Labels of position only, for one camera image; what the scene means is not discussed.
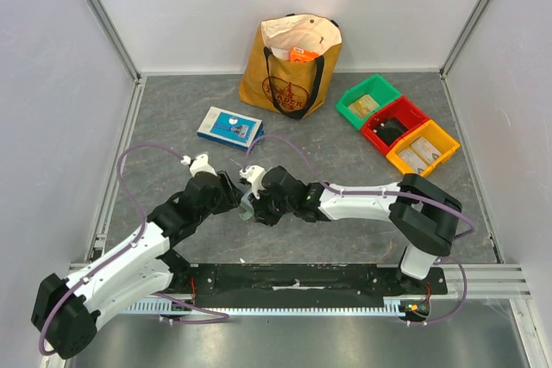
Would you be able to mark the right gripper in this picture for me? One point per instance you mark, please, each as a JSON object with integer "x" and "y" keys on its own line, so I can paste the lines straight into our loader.
{"x": 262, "y": 202}

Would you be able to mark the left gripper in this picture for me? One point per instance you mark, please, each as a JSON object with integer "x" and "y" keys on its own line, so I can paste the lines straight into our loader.
{"x": 230, "y": 195}

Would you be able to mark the green card holder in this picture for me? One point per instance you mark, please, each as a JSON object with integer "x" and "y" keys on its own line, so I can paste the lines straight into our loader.
{"x": 246, "y": 207}

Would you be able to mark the gold credit card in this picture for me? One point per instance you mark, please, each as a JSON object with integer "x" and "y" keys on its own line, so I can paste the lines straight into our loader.
{"x": 363, "y": 106}

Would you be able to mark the black credit card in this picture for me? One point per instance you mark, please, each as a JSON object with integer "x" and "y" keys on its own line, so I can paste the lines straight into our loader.
{"x": 390, "y": 130}

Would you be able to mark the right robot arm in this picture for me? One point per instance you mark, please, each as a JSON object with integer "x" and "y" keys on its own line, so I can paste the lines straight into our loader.
{"x": 423, "y": 213}

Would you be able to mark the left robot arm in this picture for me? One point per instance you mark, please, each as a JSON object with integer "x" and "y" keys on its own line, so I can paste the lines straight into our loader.
{"x": 69, "y": 311}

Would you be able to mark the silver card in yellow bin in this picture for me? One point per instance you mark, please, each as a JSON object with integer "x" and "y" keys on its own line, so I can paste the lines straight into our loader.
{"x": 425, "y": 150}

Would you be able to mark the blue white product box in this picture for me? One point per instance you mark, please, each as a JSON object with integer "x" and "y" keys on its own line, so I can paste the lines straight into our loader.
{"x": 229, "y": 128}

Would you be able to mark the brown tote bag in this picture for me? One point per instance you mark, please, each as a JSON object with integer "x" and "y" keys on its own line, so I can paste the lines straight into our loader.
{"x": 272, "y": 82}

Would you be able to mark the green plastic bin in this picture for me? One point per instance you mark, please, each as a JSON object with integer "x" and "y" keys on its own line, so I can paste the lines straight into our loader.
{"x": 377, "y": 87}

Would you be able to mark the red plastic bin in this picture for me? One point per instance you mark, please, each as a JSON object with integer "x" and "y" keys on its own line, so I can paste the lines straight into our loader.
{"x": 403, "y": 109}

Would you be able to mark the orange box in bag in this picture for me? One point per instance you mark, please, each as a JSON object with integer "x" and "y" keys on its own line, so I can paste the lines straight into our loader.
{"x": 301, "y": 55}

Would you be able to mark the yellow plastic bin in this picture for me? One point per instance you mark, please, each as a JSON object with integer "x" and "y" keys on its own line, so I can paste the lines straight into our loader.
{"x": 436, "y": 135}

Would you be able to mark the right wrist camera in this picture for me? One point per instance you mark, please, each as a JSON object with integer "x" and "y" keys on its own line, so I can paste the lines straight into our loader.
{"x": 253, "y": 176}

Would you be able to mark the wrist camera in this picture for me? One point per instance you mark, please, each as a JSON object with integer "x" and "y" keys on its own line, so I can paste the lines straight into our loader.
{"x": 253, "y": 176}
{"x": 199, "y": 164}

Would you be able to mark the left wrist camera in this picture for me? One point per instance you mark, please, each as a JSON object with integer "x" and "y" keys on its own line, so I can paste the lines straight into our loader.
{"x": 199, "y": 164}

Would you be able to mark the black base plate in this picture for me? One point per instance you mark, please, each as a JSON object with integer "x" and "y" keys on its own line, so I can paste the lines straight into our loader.
{"x": 380, "y": 280}

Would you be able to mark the slotted cable duct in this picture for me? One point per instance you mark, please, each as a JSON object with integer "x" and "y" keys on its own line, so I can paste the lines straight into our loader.
{"x": 160, "y": 306}

